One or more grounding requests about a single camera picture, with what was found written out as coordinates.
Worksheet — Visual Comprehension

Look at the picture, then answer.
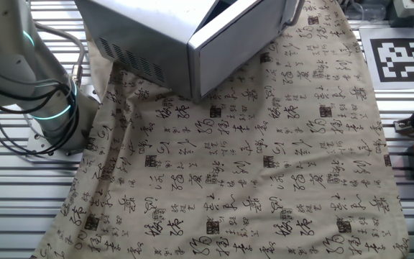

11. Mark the silver microwave door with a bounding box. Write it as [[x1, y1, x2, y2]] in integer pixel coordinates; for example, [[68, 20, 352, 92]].
[[188, 0, 301, 104]]

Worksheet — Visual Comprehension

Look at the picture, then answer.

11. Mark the grey metal door handle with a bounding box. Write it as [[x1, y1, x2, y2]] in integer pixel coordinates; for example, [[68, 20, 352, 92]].
[[283, 0, 306, 27]]

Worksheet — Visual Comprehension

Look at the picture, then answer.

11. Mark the silver microwave body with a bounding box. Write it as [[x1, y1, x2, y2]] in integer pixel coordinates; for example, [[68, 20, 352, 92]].
[[73, 0, 239, 101]]

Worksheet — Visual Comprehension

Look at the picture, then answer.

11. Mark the beige calligraphy print cloth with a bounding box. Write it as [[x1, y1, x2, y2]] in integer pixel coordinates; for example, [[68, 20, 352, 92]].
[[30, 0, 411, 259]]

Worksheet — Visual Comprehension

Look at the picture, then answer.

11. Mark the clear plastic container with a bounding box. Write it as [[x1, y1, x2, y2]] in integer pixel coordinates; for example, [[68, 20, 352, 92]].
[[344, 0, 387, 22]]

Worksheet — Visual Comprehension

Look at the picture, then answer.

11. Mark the black white marker board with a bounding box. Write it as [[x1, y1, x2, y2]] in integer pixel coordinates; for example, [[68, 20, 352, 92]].
[[358, 27, 414, 91]]

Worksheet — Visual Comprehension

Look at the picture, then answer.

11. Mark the white box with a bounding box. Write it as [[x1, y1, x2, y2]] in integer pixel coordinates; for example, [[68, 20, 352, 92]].
[[392, 0, 414, 19]]

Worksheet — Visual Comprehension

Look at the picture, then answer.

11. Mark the black cable bundle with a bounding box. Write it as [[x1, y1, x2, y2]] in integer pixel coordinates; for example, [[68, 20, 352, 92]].
[[0, 77, 81, 156]]

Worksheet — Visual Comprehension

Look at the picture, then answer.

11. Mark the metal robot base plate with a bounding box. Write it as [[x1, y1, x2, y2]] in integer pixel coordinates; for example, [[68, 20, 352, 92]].
[[25, 118, 98, 162]]

